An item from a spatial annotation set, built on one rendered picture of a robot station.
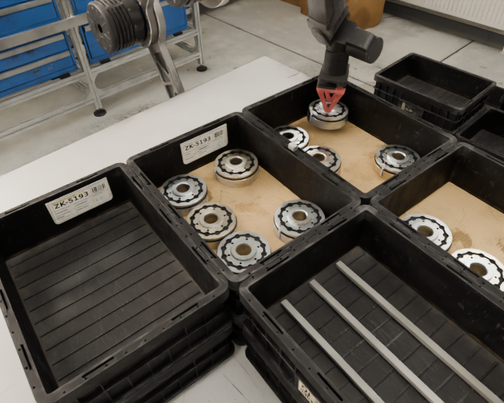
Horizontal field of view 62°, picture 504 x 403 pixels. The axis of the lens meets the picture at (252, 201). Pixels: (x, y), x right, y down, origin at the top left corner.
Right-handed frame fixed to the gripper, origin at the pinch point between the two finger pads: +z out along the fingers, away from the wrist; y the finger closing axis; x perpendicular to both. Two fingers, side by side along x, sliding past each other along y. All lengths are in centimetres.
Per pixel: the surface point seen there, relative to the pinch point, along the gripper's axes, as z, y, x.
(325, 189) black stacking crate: 0.6, -32.8, -3.7
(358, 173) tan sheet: 7.1, -17.3, -10.0
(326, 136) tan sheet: 6.7, -4.3, -0.9
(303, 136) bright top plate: 4.1, -9.9, 4.5
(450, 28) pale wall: 71, 279, -70
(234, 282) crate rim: 0, -60, 7
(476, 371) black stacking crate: 9, -59, -32
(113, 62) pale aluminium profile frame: 58, 118, 140
